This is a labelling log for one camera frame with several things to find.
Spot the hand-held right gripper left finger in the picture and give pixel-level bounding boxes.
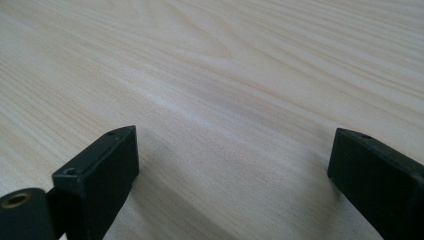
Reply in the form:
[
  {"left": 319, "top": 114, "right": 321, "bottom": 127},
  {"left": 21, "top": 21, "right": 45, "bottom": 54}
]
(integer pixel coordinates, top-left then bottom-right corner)
[{"left": 51, "top": 125, "right": 140, "bottom": 240}]

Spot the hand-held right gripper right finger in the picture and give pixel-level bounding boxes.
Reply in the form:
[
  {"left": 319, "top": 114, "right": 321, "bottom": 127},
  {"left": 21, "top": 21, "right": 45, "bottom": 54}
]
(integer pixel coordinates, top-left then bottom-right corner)
[{"left": 327, "top": 127, "right": 424, "bottom": 240}]

